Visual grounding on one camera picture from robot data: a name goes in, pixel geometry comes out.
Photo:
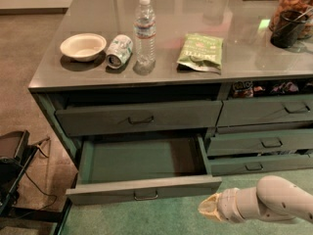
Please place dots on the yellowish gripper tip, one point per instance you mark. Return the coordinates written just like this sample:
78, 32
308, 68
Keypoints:
227, 205

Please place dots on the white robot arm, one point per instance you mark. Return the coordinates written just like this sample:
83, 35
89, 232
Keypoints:
273, 199

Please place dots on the snack bags in drawer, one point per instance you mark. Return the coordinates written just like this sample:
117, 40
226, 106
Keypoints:
249, 89

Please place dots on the green cabinet with grey top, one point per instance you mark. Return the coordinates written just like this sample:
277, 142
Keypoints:
247, 55

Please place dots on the green chip bag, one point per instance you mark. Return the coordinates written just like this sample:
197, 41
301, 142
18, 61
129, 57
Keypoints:
201, 53

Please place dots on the green white soda can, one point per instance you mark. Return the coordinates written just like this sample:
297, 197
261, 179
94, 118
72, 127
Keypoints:
119, 51

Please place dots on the black mesh cup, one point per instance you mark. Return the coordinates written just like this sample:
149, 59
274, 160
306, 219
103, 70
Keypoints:
290, 24

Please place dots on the clear plastic water bottle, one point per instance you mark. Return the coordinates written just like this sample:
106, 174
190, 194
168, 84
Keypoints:
145, 29

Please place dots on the white paper bowl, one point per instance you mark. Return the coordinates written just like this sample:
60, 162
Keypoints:
83, 47

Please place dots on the glass jar of snacks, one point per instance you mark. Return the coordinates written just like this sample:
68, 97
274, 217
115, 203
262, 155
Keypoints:
302, 6

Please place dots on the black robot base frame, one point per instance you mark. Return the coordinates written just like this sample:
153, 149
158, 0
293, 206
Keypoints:
16, 155

